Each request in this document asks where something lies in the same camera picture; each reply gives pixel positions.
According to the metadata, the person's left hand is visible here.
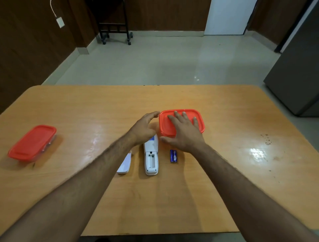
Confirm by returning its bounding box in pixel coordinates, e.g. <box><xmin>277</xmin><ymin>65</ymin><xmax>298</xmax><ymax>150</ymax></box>
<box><xmin>129</xmin><ymin>111</ymin><xmax>160</xmax><ymax>147</ymax></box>

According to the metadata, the person's right hand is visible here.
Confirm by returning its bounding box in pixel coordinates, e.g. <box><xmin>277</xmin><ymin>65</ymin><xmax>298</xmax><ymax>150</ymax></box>
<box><xmin>160</xmin><ymin>111</ymin><xmax>206</xmax><ymax>153</ymax></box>

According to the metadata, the red-lidded plastic container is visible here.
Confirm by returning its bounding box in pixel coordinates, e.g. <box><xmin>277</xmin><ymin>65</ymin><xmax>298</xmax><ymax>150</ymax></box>
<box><xmin>7</xmin><ymin>125</ymin><xmax>57</xmax><ymax>163</ymax></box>
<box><xmin>159</xmin><ymin>109</ymin><xmax>206</xmax><ymax>138</ymax></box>

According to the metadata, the person's left forearm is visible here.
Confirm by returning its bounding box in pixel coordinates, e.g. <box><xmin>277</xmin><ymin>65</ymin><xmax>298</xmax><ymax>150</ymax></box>
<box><xmin>0</xmin><ymin>132</ymin><xmax>137</xmax><ymax>242</ymax></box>

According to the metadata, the person's right forearm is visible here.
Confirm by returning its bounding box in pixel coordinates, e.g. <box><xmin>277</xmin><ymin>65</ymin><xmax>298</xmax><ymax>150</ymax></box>
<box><xmin>191</xmin><ymin>143</ymin><xmax>319</xmax><ymax>242</ymax></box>

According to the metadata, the white remote control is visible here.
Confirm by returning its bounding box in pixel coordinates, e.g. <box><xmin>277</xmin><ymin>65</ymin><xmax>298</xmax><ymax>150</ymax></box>
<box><xmin>143</xmin><ymin>134</ymin><xmax>159</xmax><ymax>176</ymax></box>

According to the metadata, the white battery cover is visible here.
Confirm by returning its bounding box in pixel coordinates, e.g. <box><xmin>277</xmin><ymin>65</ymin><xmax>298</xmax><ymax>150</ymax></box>
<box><xmin>117</xmin><ymin>151</ymin><xmax>132</xmax><ymax>175</ymax></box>

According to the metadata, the black wheeled stand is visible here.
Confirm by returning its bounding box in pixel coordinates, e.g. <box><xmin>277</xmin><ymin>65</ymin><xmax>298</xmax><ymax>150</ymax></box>
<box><xmin>97</xmin><ymin>0</ymin><xmax>133</xmax><ymax>45</ymax></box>

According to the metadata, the white door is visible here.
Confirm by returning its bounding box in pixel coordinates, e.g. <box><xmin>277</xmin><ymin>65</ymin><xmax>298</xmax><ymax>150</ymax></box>
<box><xmin>204</xmin><ymin>0</ymin><xmax>258</xmax><ymax>35</ymax></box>

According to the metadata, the grey cabinet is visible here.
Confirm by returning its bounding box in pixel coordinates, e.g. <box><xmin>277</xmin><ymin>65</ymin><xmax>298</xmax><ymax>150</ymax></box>
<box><xmin>263</xmin><ymin>0</ymin><xmax>319</xmax><ymax>118</ymax></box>

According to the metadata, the white wall adapter with cable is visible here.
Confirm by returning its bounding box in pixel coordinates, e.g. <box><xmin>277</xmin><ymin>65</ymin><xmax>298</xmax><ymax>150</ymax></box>
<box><xmin>50</xmin><ymin>0</ymin><xmax>65</xmax><ymax>28</ymax></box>

